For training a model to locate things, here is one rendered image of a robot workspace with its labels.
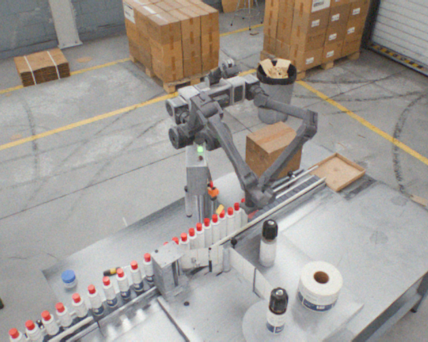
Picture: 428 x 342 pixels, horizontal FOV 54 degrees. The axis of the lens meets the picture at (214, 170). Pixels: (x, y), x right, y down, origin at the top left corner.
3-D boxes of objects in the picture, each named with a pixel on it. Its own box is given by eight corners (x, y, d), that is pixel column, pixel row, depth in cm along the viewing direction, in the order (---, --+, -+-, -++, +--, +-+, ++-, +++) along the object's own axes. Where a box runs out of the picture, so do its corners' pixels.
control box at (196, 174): (187, 195, 213) (185, 167, 201) (187, 174, 226) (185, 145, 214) (208, 195, 213) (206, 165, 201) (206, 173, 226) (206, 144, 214)
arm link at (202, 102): (205, 83, 197) (187, 93, 195) (221, 107, 195) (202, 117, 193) (196, 119, 240) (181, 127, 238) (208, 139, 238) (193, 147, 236)
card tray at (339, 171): (336, 192, 280) (337, 188, 277) (307, 172, 296) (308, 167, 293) (365, 174, 294) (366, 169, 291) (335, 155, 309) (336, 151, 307)
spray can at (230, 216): (230, 238, 244) (231, 213, 231) (223, 234, 247) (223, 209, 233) (236, 233, 247) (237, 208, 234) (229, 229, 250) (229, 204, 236)
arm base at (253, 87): (257, 96, 267) (259, 79, 259) (265, 102, 261) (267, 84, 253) (246, 100, 263) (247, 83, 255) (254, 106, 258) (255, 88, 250)
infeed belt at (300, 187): (98, 326, 208) (96, 321, 205) (90, 313, 213) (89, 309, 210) (324, 185, 284) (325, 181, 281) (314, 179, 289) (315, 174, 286)
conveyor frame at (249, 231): (99, 328, 207) (98, 324, 204) (90, 313, 214) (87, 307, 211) (325, 187, 283) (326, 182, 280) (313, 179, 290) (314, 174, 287)
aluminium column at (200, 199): (202, 234, 253) (198, 144, 210) (198, 230, 256) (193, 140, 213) (208, 231, 255) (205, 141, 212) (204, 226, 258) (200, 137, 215)
